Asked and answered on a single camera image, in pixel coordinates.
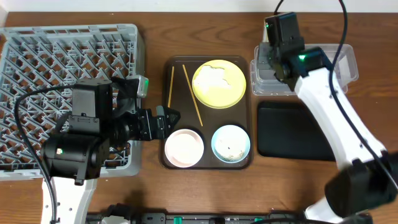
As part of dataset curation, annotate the light blue bowl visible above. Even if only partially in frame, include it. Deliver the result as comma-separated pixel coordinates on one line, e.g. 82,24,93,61
211,124,251,164

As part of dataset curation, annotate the black waste tray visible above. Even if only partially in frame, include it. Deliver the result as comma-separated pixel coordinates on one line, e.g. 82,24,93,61
257,101,335,161

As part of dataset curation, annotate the right wooden chopstick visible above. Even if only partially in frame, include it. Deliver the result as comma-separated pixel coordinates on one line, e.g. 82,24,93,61
182,64,203,127

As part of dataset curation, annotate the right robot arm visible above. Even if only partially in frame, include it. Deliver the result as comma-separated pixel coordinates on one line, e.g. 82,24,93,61
254,42,397,223

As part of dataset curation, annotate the black rail front edge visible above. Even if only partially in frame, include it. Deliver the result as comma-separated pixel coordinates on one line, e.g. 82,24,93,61
85,203,319,224

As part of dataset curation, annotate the grey dish rack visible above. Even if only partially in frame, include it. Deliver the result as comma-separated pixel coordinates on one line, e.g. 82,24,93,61
1,24,146,181

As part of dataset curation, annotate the clear plastic bin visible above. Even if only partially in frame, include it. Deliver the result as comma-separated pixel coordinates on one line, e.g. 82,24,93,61
250,44,359,96

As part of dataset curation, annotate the pink bowl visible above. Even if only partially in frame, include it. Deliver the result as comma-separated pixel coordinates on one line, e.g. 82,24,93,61
164,129,205,168

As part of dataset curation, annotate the yellow plate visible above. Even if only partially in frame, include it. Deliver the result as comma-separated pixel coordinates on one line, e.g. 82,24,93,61
192,60,246,109

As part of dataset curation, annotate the brown serving tray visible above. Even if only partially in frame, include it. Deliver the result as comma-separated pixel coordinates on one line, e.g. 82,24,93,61
162,55,253,170

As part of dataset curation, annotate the white napkin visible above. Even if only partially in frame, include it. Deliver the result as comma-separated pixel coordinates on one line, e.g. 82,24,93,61
193,65,231,94

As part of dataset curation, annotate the left wooden chopstick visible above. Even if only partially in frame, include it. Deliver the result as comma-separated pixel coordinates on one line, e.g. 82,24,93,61
167,66,175,108

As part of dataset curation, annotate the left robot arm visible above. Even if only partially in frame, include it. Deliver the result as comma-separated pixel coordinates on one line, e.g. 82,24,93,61
41,77,181,223

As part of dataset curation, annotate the wooden chopstick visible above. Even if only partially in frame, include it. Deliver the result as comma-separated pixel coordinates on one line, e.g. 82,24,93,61
182,64,203,127
167,66,175,108

